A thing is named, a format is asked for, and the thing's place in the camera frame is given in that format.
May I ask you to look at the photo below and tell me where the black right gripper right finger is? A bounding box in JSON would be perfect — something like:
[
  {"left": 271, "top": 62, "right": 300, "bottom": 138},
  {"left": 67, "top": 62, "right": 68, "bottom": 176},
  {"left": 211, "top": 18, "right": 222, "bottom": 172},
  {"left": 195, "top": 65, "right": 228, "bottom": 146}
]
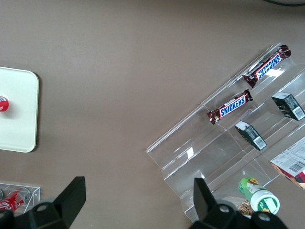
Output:
[{"left": 189, "top": 177, "right": 289, "bottom": 229}]

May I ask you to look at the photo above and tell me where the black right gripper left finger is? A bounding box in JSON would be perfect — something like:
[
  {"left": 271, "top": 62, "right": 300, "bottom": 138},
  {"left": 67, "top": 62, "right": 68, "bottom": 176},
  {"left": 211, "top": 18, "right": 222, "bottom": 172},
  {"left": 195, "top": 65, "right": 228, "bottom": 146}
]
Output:
[{"left": 16, "top": 176, "right": 87, "bottom": 229}]

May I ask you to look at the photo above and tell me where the cream plastic tray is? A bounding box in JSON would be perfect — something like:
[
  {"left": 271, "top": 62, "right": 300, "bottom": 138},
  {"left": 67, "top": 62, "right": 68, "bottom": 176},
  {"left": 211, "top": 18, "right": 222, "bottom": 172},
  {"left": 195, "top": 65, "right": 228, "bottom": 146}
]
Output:
[{"left": 0, "top": 66, "right": 40, "bottom": 153}]

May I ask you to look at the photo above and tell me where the brown pretzel snack pack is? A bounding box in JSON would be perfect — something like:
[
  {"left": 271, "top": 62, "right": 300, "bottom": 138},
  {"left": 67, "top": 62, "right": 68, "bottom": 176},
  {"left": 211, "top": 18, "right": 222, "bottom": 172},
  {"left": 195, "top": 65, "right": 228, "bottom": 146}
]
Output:
[{"left": 220, "top": 196, "right": 254, "bottom": 219}]

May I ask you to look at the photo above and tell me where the clear acrylic can holder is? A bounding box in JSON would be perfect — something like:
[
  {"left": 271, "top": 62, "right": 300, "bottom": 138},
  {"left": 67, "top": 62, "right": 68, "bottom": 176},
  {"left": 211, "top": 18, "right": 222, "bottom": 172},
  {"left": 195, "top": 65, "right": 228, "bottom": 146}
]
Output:
[{"left": 0, "top": 182, "right": 41, "bottom": 215}]

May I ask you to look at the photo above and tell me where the green bottle with white cap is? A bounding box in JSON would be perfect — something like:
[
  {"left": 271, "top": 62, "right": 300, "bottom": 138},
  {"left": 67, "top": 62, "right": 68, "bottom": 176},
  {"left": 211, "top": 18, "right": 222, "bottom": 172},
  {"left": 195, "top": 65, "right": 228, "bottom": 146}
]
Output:
[{"left": 238, "top": 177, "right": 281, "bottom": 215}]

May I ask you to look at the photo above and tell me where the clear acrylic stepped display stand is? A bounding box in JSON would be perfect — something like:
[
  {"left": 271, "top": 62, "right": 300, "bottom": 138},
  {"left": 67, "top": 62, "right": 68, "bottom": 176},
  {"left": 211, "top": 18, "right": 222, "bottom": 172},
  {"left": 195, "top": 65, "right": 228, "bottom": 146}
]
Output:
[{"left": 146, "top": 42, "right": 305, "bottom": 224}]

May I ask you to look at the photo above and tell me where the red cola can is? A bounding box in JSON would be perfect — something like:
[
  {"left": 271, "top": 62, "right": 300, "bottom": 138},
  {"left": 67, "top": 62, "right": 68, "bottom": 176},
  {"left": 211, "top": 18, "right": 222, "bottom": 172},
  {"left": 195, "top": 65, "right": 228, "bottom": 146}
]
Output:
[{"left": 0, "top": 187, "right": 31, "bottom": 213}]

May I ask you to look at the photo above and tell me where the small black carton box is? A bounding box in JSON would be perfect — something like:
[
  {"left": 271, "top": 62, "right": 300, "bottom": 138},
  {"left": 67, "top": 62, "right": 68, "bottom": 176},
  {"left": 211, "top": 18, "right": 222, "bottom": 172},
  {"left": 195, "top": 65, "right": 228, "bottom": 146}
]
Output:
[
  {"left": 271, "top": 92, "right": 305, "bottom": 122},
  {"left": 234, "top": 120, "right": 268, "bottom": 151}
]

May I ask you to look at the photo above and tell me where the white red snack box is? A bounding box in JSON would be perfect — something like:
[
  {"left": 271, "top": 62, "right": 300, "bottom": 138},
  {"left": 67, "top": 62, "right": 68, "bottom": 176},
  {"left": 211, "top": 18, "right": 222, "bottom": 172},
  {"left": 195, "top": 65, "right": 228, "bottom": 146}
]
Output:
[{"left": 270, "top": 137, "right": 305, "bottom": 190}]

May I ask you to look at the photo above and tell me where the Snickers chocolate bar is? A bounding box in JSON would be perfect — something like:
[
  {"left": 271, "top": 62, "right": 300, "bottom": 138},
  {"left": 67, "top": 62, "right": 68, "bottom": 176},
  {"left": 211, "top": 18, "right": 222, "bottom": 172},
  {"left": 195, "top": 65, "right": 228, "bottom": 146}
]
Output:
[
  {"left": 242, "top": 44, "right": 292, "bottom": 88},
  {"left": 206, "top": 89, "right": 254, "bottom": 125}
]

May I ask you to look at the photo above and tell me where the red white small bottle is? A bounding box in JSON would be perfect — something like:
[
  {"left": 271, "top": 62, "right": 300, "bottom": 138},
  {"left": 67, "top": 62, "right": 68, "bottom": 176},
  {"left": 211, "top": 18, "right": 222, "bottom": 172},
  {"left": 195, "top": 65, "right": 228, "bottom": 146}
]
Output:
[{"left": 0, "top": 94, "right": 10, "bottom": 113}]

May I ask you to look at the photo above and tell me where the black cable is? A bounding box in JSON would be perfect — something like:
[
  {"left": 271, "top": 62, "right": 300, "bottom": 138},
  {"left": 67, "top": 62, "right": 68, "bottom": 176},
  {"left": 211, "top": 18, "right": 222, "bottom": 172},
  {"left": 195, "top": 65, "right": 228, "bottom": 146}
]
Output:
[{"left": 262, "top": 0, "right": 305, "bottom": 7}]

